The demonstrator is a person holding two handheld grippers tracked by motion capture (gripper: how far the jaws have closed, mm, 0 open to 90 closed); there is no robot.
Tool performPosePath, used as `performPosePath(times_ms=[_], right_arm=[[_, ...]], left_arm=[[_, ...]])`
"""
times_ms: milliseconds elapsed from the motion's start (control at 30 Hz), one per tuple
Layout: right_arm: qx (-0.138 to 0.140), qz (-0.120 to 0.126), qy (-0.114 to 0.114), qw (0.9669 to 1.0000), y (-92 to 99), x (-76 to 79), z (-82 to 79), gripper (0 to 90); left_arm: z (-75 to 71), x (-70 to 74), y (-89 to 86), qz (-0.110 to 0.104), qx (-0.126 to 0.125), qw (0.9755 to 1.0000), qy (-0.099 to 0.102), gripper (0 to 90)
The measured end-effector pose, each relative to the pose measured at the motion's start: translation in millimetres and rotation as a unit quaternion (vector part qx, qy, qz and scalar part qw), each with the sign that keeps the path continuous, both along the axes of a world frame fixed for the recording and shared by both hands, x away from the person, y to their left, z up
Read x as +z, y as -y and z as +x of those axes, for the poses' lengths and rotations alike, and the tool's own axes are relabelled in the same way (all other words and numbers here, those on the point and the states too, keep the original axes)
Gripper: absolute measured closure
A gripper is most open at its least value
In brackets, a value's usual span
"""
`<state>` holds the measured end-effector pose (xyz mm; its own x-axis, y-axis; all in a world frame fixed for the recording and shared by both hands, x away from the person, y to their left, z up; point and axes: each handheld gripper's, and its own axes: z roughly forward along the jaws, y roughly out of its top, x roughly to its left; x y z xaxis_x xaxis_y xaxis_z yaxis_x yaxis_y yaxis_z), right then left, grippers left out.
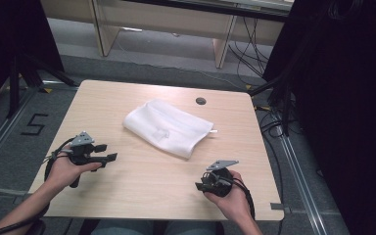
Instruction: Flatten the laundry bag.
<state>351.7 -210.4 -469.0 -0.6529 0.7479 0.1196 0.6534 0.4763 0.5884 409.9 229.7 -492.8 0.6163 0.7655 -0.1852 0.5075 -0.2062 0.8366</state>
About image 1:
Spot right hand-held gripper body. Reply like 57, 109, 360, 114
202, 159, 240, 198

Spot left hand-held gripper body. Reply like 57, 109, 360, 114
68, 131, 96, 189

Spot white towel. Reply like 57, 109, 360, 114
121, 98, 218, 160

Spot person's right hand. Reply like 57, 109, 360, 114
203, 169, 253, 223

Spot person's left hand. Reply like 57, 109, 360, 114
47, 152, 103, 192

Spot grey tape piece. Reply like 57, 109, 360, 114
269, 202, 292, 214
12, 194, 31, 206

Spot person's legs in jeans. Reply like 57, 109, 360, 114
77, 218, 225, 235

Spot black tripod stand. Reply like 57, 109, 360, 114
5, 52, 80, 119

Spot black metal stand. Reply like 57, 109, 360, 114
248, 63, 297, 138

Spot black curtain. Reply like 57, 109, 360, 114
262, 0, 376, 235
0, 0, 66, 114

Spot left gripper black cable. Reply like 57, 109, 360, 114
0, 136, 76, 235

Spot black floor cables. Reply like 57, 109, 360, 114
254, 97, 297, 235

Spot metal floor rail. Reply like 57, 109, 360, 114
277, 133, 329, 235
0, 86, 38, 175

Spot hanging black cables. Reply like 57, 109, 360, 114
227, 16, 271, 86

